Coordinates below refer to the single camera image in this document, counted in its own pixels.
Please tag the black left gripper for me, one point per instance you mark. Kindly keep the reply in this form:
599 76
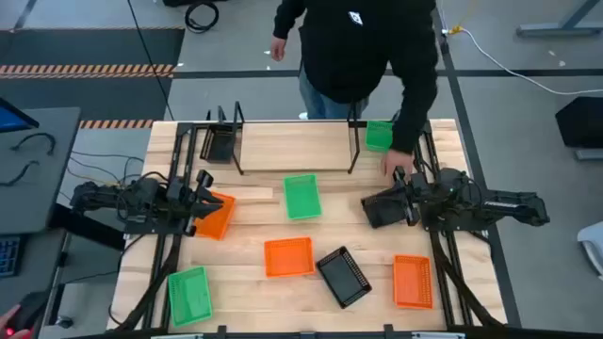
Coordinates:
187 207

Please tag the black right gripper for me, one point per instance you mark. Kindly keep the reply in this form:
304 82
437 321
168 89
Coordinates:
415 200

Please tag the orange plastic basket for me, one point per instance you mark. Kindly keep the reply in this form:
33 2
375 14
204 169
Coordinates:
219 223
413 282
288 258

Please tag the black plastic basket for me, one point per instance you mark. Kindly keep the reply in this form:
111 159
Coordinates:
377 217
219 146
343 278

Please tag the green plastic basket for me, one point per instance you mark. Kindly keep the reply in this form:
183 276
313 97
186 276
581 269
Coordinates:
302 198
190 296
378 136

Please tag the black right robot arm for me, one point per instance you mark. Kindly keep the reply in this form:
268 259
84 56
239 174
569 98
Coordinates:
513 207

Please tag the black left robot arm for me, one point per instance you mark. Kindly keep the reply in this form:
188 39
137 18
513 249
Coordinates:
101 195

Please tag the person's hand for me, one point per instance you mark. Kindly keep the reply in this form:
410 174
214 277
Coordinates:
398 162
278 48
5 316

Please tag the black desk foot bar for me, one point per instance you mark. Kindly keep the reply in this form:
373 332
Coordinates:
89 228

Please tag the grey side desk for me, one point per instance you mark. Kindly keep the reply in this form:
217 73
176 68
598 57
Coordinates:
47 198

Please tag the person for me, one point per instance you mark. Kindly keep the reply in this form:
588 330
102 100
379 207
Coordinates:
358 47

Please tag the dark grey low desk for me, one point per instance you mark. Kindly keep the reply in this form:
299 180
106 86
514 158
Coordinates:
33 263

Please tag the black round knob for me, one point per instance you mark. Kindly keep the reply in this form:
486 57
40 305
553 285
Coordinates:
64 322

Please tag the black floor mat striped edge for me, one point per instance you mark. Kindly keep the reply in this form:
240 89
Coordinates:
94 47

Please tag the black box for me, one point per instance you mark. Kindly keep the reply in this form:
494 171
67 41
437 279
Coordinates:
581 122

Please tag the black computer mouse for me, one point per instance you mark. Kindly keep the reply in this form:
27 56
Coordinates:
34 306

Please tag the white chair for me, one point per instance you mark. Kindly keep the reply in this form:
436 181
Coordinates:
594 245

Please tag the dark computer keyboard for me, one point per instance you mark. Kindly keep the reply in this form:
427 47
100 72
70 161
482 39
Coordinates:
8 256

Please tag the computer monitor with blue screen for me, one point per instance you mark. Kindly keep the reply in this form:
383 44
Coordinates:
14 117

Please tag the grey table leg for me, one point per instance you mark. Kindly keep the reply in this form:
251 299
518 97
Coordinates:
542 31

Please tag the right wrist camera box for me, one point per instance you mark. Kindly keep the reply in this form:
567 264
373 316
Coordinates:
400 175

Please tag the black aluminium table frame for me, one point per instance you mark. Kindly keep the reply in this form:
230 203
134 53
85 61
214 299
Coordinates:
184 128

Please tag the wooden shelf with black frame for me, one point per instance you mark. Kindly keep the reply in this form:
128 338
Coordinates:
292 146

